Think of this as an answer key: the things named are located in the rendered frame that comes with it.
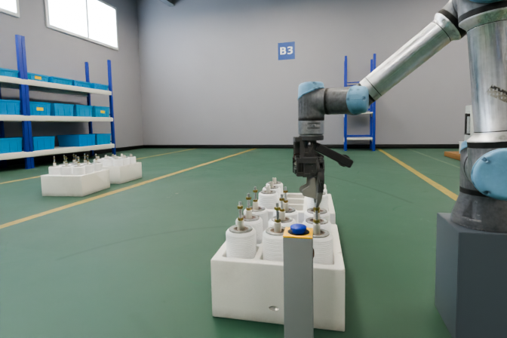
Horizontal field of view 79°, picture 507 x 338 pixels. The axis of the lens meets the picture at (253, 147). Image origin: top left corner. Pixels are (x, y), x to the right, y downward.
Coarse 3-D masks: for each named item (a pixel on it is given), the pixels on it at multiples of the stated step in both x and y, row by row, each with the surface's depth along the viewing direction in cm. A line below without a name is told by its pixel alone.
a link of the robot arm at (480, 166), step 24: (456, 0) 72; (480, 0) 64; (504, 0) 63; (480, 24) 67; (504, 24) 65; (480, 48) 67; (504, 48) 65; (480, 72) 68; (504, 72) 65; (480, 96) 68; (504, 96) 65; (480, 120) 69; (504, 120) 66; (480, 144) 68; (504, 144) 65; (480, 168) 66; (504, 168) 64; (504, 192) 65
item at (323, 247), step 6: (330, 234) 92; (318, 240) 88; (324, 240) 88; (330, 240) 89; (318, 246) 88; (324, 246) 88; (330, 246) 89; (318, 252) 88; (324, 252) 88; (330, 252) 90; (318, 258) 88; (324, 258) 88; (330, 258) 90; (330, 264) 90
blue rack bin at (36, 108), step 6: (30, 102) 460; (36, 102) 469; (30, 108) 461; (36, 108) 470; (42, 108) 479; (48, 108) 489; (30, 114) 461; (36, 114) 470; (42, 114) 480; (48, 114) 490
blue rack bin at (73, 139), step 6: (60, 138) 554; (66, 138) 550; (72, 138) 547; (78, 138) 543; (84, 138) 555; (90, 138) 567; (60, 144) 556; (66, 144) 552; (72, 144) 548; (78, 144) 545; (84, 144) 556; (90, 144) 567
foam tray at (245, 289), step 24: (336, 240) 105; (216, 264) 92; (240, 264) 90; (264, 264) 88; (336, 264) 87; (216, 288) 92; (240, 288) 91; (264, 288) 89; (336, 288) 85; (216, 312) 93; (240, 312) 91; (264, 312) 90; (336, 312) 85
